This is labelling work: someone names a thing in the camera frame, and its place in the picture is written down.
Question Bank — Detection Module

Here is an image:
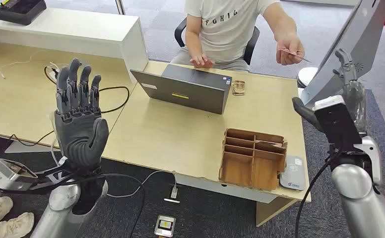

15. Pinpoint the thin black cable under desk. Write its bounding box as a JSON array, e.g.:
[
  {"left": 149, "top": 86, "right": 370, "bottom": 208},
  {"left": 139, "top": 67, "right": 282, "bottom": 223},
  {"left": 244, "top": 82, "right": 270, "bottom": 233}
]
[{"left": 8, "top": 129, "right": 55, "bottom": 147}]

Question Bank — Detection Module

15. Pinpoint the light wooden side desk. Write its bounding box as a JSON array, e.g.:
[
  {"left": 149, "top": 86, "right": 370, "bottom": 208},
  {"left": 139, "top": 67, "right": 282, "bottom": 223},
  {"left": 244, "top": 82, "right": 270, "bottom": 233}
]
[{"left": 0, "top": 39, "right": 137, "bottom": 157}]

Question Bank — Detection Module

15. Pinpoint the dark grey laptop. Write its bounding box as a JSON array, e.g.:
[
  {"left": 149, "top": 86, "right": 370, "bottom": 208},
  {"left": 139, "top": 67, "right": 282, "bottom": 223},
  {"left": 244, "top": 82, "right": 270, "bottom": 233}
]
[{"left": 130, "top": 64, "right": 233, "bottom": 115}]

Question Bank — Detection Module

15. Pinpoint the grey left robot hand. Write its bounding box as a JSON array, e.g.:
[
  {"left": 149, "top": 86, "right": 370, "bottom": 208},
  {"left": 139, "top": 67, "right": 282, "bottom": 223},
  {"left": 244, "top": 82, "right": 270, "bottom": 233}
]
[{"left": 54, "top": 58, "right": 110, "bottom": 172}]

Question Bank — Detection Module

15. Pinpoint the person's left hand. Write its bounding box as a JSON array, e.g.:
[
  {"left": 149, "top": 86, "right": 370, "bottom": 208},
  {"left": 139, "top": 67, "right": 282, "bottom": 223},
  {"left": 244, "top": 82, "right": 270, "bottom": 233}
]
[{"left": 275, "top": 37, "right": 306, "bottom": 65}]

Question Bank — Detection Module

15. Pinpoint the light wooden desk with laptop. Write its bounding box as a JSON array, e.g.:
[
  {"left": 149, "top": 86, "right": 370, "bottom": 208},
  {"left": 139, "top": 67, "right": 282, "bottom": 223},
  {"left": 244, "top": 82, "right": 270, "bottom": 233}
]
[{"left": 99, "top": 60, "right": 312, "bottom": 227}]

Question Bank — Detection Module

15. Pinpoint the white ID card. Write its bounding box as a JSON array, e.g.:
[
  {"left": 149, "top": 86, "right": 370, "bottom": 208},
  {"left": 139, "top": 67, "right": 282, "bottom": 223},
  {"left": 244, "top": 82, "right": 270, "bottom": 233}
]
[{"left": 279, "top": 48, "right": 312, "bottom": 63}]

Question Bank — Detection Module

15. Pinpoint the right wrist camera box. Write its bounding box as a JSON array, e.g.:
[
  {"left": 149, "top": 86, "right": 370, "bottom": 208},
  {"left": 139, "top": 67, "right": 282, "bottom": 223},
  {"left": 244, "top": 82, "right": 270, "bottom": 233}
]
[{"left": 313, "top": 95, "right": 363, "bottom": 155}]

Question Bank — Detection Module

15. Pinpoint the person's right hand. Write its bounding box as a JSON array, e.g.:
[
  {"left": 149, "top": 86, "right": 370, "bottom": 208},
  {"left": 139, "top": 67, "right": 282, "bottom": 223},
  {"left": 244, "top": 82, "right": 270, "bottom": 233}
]
[{"left": 190, "top": 54, "right": 214, "bottom": 69}]

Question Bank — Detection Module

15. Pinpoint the round white stand base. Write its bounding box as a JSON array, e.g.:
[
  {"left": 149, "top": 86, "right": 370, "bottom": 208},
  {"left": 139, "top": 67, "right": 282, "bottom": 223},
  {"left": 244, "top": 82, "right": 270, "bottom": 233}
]
[{"left": 297, "top": 67, "right": 319, "bottom": 89}]

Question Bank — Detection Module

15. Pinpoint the black left arm cable bundle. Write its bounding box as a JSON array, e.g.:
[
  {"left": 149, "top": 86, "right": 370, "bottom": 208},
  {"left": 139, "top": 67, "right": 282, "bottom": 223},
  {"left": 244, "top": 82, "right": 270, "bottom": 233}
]
[{"left": 1, "top": 167, "right": 147, "bottom": 238}]

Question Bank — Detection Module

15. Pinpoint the black charger device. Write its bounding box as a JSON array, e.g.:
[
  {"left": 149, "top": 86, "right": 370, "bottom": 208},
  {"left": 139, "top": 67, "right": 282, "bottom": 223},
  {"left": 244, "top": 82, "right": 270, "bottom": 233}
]
[{"left": 0, "top": 0, "right": 47, "bottom": 26}]

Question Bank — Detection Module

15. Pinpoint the white counter shelf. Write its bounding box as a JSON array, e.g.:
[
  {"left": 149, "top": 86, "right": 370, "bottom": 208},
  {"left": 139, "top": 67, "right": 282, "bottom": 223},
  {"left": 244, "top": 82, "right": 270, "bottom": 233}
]
[{"left": 0, "top": 1, "right": 149, "bottom": 83}]

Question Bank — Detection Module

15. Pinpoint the person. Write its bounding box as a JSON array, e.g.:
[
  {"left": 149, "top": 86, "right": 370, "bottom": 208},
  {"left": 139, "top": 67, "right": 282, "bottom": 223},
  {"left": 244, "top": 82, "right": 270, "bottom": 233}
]
[{"left": 170, "top": 0, "right": 307, "bottom": 73}]

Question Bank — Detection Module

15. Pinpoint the looped black desk cable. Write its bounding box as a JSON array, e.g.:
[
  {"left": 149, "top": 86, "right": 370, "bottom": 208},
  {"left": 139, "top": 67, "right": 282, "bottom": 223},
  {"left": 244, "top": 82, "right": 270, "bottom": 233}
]
[{"left": 43, "top": 64, "right": 130, "bottom": 115}]

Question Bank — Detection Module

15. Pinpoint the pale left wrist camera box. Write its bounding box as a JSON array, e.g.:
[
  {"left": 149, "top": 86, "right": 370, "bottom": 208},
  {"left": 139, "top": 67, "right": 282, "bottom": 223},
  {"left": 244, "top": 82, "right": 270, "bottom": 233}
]
[{"left": 0, "top": 158, "right": 39, "bottom": 192}]

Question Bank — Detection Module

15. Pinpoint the black office chair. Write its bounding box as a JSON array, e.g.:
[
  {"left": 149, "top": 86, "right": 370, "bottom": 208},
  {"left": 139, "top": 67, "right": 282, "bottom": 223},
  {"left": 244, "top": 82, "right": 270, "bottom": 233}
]
[{"left": 174, "top": 17, "right": 260, "bottom": 65}]

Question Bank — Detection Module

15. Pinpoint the silver metal pole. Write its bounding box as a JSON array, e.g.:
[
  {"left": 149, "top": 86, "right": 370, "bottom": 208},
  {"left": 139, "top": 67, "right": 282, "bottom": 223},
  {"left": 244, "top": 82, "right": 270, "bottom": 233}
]
[{"left": 114, "top": 0, "right": 127, "bottom": 15}]

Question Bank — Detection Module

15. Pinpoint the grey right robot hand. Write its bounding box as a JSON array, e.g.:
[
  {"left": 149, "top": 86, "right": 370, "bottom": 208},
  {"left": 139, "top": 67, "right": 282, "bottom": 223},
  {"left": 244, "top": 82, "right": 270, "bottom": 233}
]
[{"left": 292, "top": 48, "right": 368, "bottom": 134}]

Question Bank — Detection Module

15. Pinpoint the thin white desk cable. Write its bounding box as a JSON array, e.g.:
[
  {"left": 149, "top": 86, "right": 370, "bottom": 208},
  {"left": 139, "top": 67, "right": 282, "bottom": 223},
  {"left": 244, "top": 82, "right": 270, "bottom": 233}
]
[{"left": 0, "top": 49, "right": 59, "bottom": 79}]

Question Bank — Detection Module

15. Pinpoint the grey white kiosk stand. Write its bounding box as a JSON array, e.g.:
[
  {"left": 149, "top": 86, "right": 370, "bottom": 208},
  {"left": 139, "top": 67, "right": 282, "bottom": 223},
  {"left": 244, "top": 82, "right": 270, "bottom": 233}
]
[{"left": 299, "top": 0, "right": 385, "bottom": 109}]

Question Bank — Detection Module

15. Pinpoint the small silver floor device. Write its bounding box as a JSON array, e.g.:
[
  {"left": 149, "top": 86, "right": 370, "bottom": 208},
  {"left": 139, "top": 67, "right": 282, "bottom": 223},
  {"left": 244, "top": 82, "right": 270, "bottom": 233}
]
[{"left": 154, "top": 215, "right": 177, "bottom": 238}]

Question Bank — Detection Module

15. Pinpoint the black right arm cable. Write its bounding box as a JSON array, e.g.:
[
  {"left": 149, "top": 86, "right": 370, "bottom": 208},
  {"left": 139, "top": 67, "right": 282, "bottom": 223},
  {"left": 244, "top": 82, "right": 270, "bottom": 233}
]
[{"left": 294, "top": 152, "right": 341, "bottom": 238}]

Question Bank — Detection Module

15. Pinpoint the white floor cable with plug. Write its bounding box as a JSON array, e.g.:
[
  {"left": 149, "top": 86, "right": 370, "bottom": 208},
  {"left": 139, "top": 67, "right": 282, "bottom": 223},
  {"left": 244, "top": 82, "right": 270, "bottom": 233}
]
[{"left": 106, "top": 170, "right": 181, "bottom": 204}]

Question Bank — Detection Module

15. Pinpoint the grey white card reader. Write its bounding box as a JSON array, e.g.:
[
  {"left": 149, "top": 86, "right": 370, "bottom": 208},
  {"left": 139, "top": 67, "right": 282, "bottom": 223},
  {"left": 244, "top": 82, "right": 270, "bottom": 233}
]
[{"left": 279, "top": 155, "right": 307, "bottom": 192}]

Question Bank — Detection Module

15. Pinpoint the wooden compartment organizer box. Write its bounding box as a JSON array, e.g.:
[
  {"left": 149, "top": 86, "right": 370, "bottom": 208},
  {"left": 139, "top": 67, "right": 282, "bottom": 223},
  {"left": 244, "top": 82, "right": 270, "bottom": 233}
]
[{"left": 218, "top": 128, "right": 288, "bottom": 192}]

